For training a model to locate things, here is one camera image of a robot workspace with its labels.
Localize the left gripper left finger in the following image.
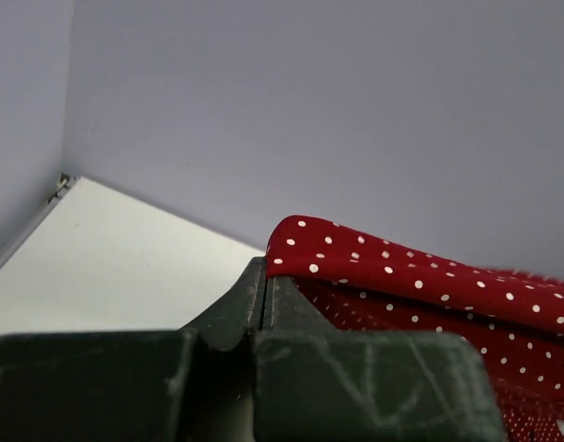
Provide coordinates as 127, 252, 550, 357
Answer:
0, 258, 266, 441

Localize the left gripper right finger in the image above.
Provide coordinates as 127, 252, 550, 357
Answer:
253, 277, 506, 441

